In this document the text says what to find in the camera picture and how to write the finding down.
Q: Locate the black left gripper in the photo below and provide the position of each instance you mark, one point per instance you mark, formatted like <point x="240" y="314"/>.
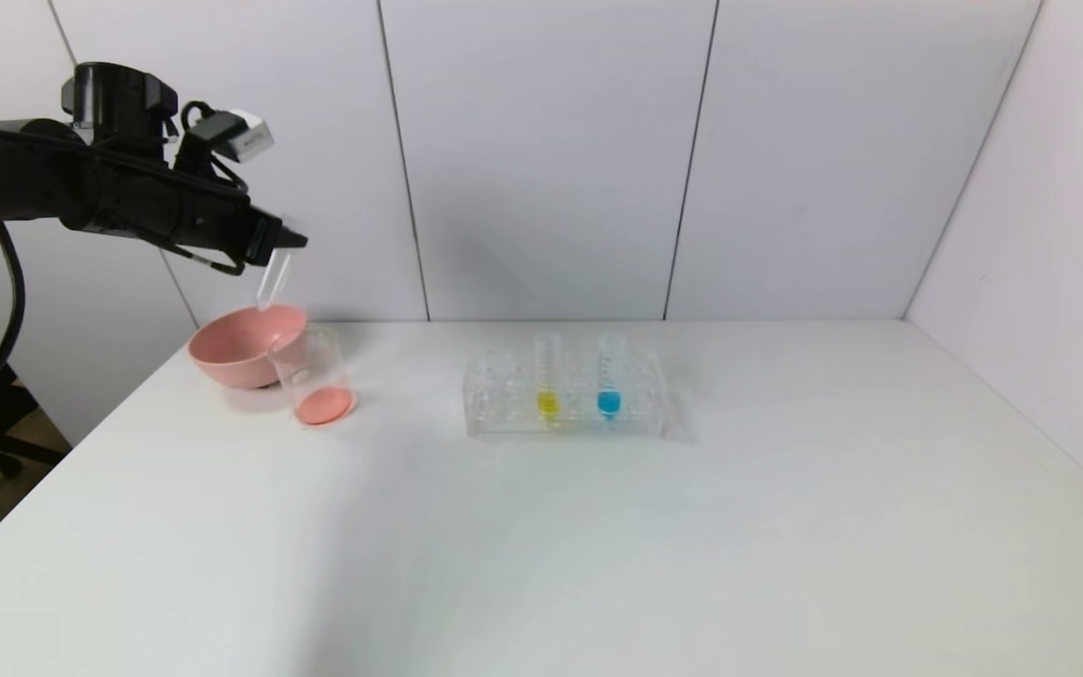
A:
<point x="262" y="241"/>

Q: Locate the clear plastic test tube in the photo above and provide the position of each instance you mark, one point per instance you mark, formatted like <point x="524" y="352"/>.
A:
<point x="548" y="403"/>
<point x="271" y="282"/>

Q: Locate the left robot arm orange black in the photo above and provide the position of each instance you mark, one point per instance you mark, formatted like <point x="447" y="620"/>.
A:
<point x="34" y="179"/>

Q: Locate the clear glass beaker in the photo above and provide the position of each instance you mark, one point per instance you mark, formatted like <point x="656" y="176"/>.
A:
<point x="323" y="406"/>

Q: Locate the clear acrylic test tube rack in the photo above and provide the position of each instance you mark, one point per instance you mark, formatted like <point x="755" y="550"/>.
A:
<point x="579" y="425"/>

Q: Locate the test tube with blue liquid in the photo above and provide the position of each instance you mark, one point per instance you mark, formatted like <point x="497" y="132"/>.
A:
<point x="608" y="402"/>

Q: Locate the pink plastic bowl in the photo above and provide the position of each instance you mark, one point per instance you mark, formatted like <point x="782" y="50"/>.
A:
<point x="236" y="353"/>

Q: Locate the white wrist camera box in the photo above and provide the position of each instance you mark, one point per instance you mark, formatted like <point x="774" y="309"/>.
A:
<point x="245" y="136"/>

